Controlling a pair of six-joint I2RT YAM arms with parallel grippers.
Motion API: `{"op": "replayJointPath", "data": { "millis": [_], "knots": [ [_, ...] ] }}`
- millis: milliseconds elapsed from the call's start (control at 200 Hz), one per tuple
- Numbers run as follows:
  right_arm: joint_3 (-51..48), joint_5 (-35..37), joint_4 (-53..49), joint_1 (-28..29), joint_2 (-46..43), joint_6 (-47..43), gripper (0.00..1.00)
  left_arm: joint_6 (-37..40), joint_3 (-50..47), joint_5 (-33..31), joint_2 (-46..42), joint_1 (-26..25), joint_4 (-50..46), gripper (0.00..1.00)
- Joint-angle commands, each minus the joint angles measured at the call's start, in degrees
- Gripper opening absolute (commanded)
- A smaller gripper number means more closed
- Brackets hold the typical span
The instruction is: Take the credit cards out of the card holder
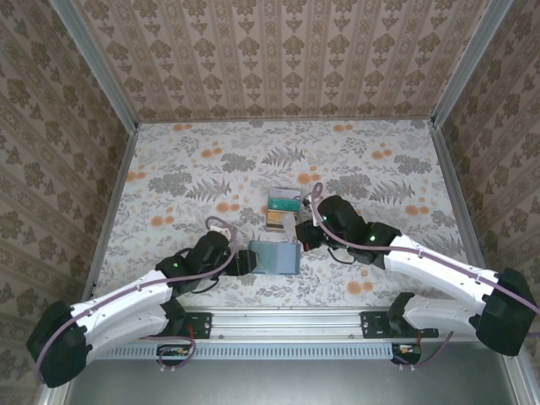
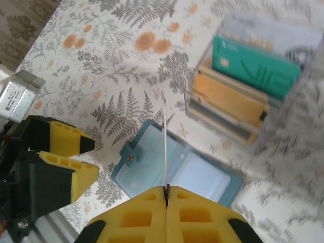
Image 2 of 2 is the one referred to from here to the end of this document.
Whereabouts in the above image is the clear acrylic card box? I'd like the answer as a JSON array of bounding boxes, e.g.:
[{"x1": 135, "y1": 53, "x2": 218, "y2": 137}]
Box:
[{"x1": 183, "y1": 11, "x2": 324, "y2": 155}]

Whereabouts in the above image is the long aluminium frame rail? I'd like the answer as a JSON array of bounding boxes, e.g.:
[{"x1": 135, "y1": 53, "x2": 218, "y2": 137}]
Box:
[{"x1": 32, "y1": 209, "x2": 79, "y2": 243}]

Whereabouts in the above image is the gold bank card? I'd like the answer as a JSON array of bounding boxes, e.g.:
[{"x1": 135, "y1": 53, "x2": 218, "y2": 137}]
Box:
[
  {"x1": 193, "y1": 73, "x2": 269, "y2": 127},
  {"x1": 188, "y1": 97, "x2": 261, "y2": 146},
  {"x1": 160, "y1": 90, "x2": 170, "y2": 188}
]

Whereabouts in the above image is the green bank card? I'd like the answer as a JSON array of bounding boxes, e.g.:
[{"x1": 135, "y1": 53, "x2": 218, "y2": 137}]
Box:
[{"x1": 211, "y1": 34, "x2": 302, "y2": 101}]

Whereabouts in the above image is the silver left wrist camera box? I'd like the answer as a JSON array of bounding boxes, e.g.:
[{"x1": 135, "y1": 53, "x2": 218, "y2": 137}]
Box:
[{"x1": 0, "y1": 70, "x2": 47, "y2": 125}]

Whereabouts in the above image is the teal leather card holder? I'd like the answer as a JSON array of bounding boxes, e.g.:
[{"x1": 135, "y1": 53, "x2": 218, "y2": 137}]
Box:
[{"x1": 110, "y1": 119, "x2": 244, "y2": 209}]

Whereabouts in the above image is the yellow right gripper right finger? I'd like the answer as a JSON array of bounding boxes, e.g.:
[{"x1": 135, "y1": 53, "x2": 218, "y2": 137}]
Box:
[{"x1": 166, "y1": 185, "x2": 264, "y2": 243}]

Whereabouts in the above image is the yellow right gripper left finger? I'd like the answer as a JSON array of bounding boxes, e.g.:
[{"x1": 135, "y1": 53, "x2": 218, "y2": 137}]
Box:
[{"x1": 73, "y1": 186, "x2": 168, "y2": 243}]

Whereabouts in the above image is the floral patterned table cover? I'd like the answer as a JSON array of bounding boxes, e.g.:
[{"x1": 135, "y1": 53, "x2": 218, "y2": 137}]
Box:
[{"x1": 15, "y1": 0, "x2": 324, "y2": 243}]

